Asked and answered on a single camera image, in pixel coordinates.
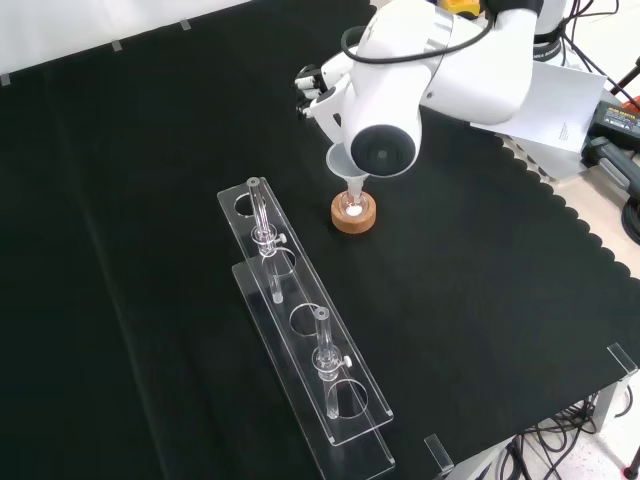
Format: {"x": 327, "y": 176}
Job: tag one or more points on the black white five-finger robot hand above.
{"x": 310, "y": 82}

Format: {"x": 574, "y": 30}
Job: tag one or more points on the translucent plastic funnel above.
{"x": 340, "y": 167}

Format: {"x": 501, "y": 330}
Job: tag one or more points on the small glass round-bottom flask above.
{"x": 354, "y": 207}

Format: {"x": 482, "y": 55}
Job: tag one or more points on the clear acrylic funnel stand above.
{"x": 300, "y": 287}

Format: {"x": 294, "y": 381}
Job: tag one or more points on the grey tape strip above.
{"x": 5, "y": 80}
{"x": 116, "y": 45}
{"x": 184, "y": 24}

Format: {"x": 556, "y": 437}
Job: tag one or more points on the yellow stop button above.
{"x": 462, "y": 6}

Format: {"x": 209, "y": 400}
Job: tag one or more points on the white paper sheet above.
{"x": 565, "y": 110}

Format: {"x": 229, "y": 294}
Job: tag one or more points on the pale grey board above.
{"x": 555, "y": 162}

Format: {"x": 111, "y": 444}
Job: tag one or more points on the black bench cloth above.
{"x": 450, "y": 300}

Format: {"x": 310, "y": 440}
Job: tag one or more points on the black power supply box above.
{"x": 617, "y": 120}

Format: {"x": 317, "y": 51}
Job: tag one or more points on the dark grey power adapter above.
{"x": 612, "y": 162}

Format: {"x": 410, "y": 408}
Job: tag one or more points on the black tripod leg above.
{"x": 625, "y": 80}

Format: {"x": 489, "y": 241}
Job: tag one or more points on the clear acrylic edge clip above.
{"x": 437, "y": 452}
{"x": 622, "y": 357}

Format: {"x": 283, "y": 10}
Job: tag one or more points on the white wrist camera shell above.
{"x": 327, "y": 107}

